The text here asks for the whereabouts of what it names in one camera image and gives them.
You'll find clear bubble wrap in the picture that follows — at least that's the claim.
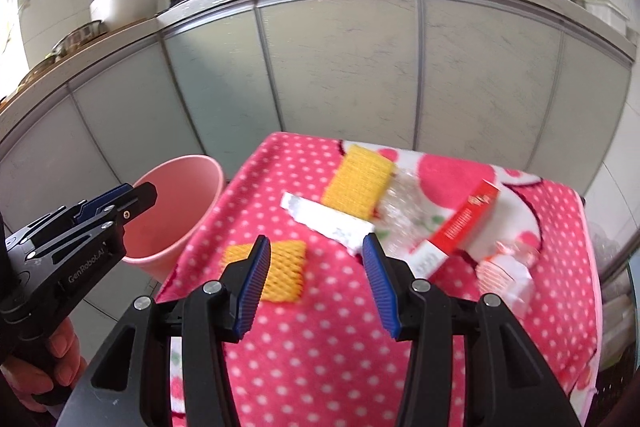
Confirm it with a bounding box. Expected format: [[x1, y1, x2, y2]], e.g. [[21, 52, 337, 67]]
[[372, 171, 441, 260]]

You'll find red medicine box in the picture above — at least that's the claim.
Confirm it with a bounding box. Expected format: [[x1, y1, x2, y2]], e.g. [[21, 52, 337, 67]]
[[409, 180, 502, 280]]

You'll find stainless steel bowl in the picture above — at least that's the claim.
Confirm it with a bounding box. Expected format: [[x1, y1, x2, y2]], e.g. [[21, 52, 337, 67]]
[[50, 21, 107, 58], [17, 56, 57, 90]]

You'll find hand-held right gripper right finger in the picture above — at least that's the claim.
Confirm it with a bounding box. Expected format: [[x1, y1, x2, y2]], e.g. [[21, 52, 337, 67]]
[[361, 232, 584, 427]]

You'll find white rice cooker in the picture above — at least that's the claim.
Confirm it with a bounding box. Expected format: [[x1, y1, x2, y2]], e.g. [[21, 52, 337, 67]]
[[90, 0, 176, 32]]

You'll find white plastic container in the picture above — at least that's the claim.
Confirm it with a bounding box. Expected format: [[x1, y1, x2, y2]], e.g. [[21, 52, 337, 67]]
[[584, 0, 630, 38]]

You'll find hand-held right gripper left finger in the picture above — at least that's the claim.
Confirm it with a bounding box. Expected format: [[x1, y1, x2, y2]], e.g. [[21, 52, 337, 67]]
[[61, 234, 273, 427]]

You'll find person's left hand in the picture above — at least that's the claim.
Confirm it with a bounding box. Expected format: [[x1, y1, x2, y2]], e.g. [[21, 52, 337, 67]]
[[0, 321, 87, 414]]

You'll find white foam strip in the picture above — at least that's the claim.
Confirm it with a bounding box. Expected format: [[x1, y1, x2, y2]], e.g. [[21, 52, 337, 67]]
[[280, 192, 377, 256]]

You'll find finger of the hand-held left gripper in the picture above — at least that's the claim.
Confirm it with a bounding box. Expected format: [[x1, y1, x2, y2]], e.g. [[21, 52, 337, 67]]
[[30, 183, 159, 260], [5, 185, 137, 249]]

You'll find yellow foam fruit net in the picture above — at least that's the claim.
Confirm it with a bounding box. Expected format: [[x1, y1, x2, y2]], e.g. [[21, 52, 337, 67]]
[[221, 241, 307, 305], [320, 144, 397, 224]]

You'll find pink polka dot blanket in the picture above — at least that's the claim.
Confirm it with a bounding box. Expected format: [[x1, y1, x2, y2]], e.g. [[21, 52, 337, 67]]
[[155, 132, 603, 427]]

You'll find grey kitchen cabinet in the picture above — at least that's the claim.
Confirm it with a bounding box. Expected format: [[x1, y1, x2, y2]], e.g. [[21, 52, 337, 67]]
[[0, 0, 640, 268]]

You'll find pink plastic bucket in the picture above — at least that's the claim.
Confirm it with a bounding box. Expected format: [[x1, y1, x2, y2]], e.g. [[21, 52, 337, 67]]
[[120, 154, 225, 282]]

